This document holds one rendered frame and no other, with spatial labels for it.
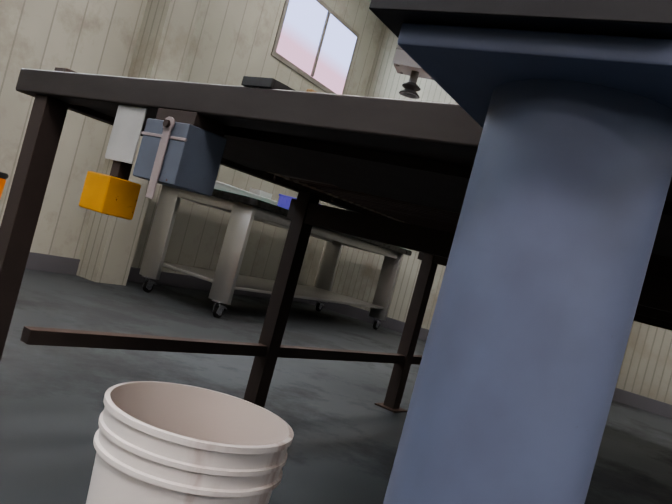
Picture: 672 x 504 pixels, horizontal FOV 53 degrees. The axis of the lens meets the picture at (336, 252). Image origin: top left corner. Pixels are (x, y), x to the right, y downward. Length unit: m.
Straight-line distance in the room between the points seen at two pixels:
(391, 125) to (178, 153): 0.46
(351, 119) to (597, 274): 0.60
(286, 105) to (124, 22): 4.33
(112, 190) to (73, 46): 3.75
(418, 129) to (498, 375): 0.52
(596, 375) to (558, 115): 0.21
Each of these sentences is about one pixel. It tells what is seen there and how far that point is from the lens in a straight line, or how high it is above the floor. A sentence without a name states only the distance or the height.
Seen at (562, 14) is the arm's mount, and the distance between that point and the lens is 0.54.
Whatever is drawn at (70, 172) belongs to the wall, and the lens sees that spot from 5.26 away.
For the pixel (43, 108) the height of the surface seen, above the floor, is 0.82.
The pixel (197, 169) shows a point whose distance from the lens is 1.34.
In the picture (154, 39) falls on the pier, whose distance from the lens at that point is 5.42.
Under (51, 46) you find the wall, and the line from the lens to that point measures 5.09.
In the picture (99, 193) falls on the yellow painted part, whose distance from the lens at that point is 1.50.
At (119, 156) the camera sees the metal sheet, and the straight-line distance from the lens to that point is 1.52.
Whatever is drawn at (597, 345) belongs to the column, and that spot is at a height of 0.65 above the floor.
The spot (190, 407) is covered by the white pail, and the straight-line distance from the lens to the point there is 1.26.
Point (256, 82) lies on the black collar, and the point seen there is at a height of 0.92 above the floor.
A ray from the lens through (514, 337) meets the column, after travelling 0.57.
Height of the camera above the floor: 0.67
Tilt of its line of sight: level
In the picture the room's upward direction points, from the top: 15 degrees clockwise
